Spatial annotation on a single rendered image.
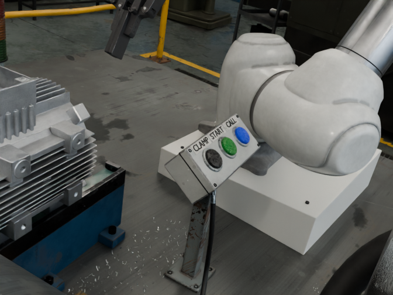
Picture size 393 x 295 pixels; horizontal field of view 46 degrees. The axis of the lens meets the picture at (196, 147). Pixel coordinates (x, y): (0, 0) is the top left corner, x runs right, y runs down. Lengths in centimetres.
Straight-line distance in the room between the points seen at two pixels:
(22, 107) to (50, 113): 6
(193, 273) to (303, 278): 21
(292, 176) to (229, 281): 29
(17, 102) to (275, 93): 47
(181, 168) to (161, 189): 41
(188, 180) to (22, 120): 23
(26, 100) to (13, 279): 34
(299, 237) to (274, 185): 12
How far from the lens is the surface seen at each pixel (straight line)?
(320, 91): 82
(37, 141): 65
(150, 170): 111
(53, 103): 69
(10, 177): 60
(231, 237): 94
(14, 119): 63
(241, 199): 97
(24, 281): 34
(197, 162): 62
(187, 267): 82
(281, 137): 85
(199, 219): 75
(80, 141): 67
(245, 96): 93
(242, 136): 72
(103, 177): 85
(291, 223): 93
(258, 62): 94
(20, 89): 62
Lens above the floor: 138
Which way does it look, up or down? 28 degrees down
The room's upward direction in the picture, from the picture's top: 10 degrees clockwise
